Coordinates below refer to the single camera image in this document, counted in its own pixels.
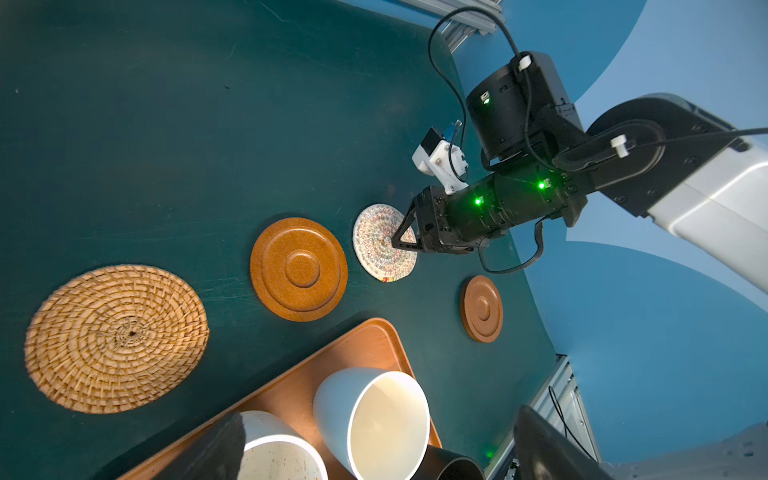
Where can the white multicolour woven coaster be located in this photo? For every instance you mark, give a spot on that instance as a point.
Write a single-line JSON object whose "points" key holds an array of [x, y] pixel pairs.
{"points": [[372, 242]]}

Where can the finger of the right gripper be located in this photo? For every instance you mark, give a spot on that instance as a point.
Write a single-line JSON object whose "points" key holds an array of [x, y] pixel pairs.
{"points": [[397, 240]]}

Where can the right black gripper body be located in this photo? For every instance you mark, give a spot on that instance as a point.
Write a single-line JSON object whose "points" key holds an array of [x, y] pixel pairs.
{"points": [[461, 222]]}

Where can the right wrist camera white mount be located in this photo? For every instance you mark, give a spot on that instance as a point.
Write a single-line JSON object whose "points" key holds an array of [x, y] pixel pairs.
{"points": [[443, 159]]}

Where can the brown wooden coaster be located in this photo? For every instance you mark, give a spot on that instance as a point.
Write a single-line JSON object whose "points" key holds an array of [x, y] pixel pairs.
{"points": [[298, 269], [481, 309]]}

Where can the black mug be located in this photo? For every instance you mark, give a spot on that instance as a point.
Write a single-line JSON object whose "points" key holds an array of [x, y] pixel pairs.
{"points": [[441, 464]]}

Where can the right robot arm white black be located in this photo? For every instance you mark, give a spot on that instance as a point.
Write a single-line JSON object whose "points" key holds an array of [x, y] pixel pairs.
{"points": [[657, 156]]}

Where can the woven rattan coaster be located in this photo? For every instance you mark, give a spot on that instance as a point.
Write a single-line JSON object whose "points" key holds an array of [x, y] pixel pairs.
{"points": [[115, 339]]}

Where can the aluminium rail front frame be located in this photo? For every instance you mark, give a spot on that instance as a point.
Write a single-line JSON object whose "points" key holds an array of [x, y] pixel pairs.
{"points": [[559, 401]]}

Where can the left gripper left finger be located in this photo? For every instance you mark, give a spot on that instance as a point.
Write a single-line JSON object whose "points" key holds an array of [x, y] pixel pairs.
{"points": [[215, 455]]}

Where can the light blue mug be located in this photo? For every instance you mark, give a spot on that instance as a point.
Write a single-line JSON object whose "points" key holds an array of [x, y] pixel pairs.
{"points": [[375, 422]]}

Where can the rear aluminium crossbar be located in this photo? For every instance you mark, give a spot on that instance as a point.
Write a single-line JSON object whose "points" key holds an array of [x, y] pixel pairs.
{"points": [[464, 25]]}

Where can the orange wooden tray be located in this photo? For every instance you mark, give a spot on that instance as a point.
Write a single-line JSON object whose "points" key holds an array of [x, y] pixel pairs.
{"points": [[373, 344]]}

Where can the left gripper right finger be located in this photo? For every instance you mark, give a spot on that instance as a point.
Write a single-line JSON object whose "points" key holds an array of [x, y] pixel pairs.
{"points": [[544, 453]]}

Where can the white speckled mug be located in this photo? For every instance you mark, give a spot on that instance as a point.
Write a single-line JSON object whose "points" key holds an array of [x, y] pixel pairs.
{"points": [[274, 450]]}

